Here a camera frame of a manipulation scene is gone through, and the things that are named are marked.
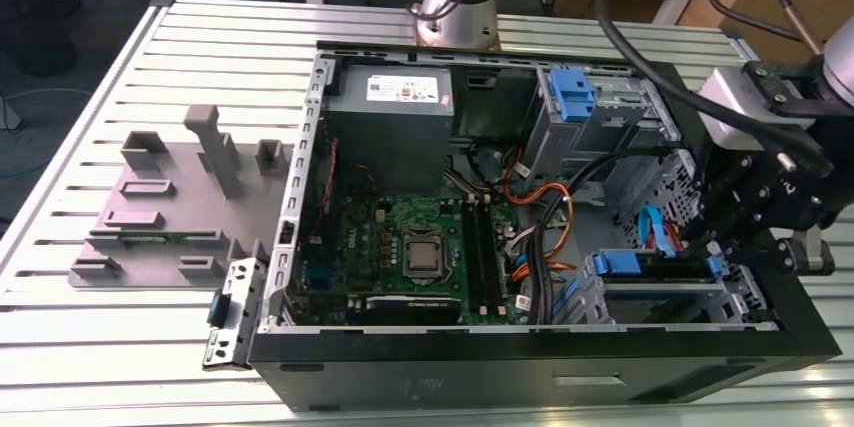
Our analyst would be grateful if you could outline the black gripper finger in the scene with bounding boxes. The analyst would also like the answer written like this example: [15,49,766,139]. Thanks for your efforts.
[766,235,835,278]
[668,149,743,263]

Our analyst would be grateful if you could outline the red orange disk power wire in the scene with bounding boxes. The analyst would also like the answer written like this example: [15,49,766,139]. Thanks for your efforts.
[666,224,695,256]

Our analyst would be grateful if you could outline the blue data wire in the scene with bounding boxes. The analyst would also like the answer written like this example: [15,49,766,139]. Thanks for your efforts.
[636,204,679,258]

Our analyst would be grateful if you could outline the hard disk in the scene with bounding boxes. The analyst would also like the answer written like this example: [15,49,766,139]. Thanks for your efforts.
[563,249,727,309]

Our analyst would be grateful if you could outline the metal disk bay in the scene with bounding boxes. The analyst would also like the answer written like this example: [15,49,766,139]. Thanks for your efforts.
[583,249,762,326]

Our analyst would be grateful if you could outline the metal drive cage blue latch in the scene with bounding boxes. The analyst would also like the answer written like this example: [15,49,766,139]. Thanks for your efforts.
[523,66,682,203]

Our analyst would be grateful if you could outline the black RAM slot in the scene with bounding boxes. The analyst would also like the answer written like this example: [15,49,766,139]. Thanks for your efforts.
[479,195,508,317]
[463,195,492,317]

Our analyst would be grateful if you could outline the CPU socket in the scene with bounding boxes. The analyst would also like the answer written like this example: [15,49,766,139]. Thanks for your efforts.
[398,229,455,284]

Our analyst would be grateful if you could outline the silver CPU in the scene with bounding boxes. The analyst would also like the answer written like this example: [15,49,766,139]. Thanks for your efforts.
[403,241,446,273]

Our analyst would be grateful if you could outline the grey power supply unit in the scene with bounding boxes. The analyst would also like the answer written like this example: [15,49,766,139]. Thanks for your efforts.
[323,66,459,196]

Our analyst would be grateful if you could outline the black graphics card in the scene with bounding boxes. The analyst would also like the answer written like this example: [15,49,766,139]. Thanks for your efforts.
[345,293,463,326]

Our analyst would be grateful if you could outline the black open PC case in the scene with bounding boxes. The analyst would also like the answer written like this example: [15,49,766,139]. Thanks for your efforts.
[245,39,842,413]

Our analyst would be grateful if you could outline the green motherboard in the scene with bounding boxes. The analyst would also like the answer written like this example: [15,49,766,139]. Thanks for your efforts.
[303,194,519,326]

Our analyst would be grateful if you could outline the grey parts rack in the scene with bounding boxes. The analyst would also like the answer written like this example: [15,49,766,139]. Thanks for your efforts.
[68,105,299,293]

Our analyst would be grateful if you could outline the green RAM stick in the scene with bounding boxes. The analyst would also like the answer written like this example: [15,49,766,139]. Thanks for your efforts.
[117,231,188,244]

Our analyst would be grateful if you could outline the black bin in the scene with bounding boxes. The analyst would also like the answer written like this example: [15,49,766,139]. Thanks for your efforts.
[0,0,85,78]

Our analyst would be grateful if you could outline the orange yellow wire bundle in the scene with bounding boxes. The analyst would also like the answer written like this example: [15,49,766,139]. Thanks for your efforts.
[503,181,579,273]

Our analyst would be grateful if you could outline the thick black cable bundle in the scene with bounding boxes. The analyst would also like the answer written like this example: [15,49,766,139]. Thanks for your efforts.
[532,146,668,323]

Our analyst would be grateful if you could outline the black yellow power wires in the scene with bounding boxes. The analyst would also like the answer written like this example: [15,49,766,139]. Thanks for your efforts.
[443,166,499,198]

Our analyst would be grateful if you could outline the red black twisted wire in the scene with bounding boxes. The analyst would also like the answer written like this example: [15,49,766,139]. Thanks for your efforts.
[296,136,341,251]

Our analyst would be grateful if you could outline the metal card retention bracket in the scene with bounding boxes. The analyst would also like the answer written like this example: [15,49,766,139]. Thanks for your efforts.
[201,255,263,372]

